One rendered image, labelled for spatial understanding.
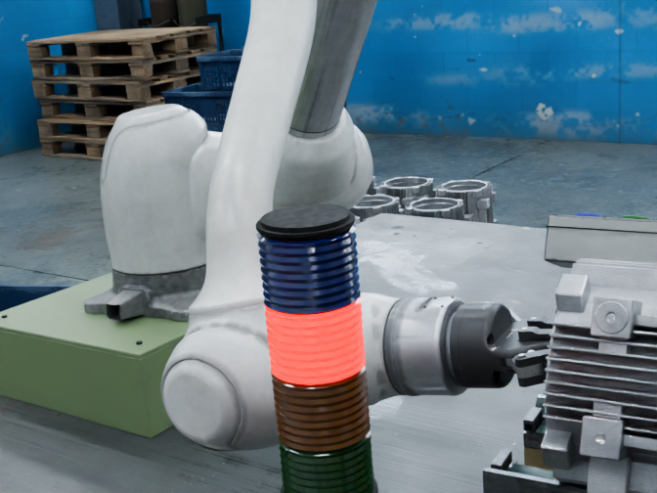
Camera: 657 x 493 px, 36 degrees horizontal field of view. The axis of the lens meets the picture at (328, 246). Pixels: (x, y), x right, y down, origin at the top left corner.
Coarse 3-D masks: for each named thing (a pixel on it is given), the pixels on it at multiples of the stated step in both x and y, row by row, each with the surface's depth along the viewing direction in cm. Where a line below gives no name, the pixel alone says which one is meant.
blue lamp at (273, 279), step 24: (264, 240) 59; (312, 240) 63; (336, 240) 58; (264, 264) 59; (288, 264) 58; (312, 264) 58; (336, 264) 58; (264, 288) 60; (288, 288) 58; (312, 288) 58; (336, 288) 59; (288, 312) 59; (312, 312) 58
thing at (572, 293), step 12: (564, 276) 80; (576, 276) 80; (564, 288) 79; (576, 288) 78; (588, 288) 79; (564, 300) 79; (576, 300) 78; (552, 432) 79; (564, 432) 78; (552, 444) 78; (564, 444) 78; (552, 456) 78; (564, 456) 77; (564, 468) 78
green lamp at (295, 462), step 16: (288, 448) 62; (352, 448) 62; (368, 448) 63; (288, 464) 62; (304, 464) 62; (320, 464) 61; (336, 464) 61; (352, 464) 62; (368, 464) 63; (288, 480) 63; (304, 480) 62; (320, 480) 62; (336, 480) 62; (352, 480) 62; (368, 480) 63
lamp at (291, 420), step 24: (288, 384) 60; (336, 384) 60; (360, 384) 61; (288, 408) 61; (312, 408) 60; (336, 408) 60; (360, 408) 62; (288, 432) 62; (312, 432) 61; (336, 432) 61; (360, 432) 62
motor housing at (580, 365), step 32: (608, 288) 81; (640, 288) 80; (576, 320) 79; (640, 320) 75; (576, 352) 77; (608, 352) 75; (640, 352) 75; (576, 384) 76; (608, 384) 76; (640, 384) 75; (544, 416) 77; (576, 416) 77; (640, 416) 74; (576, 448) 79; (640, 448) 74; (576, 480) 80; (640, 480) 77
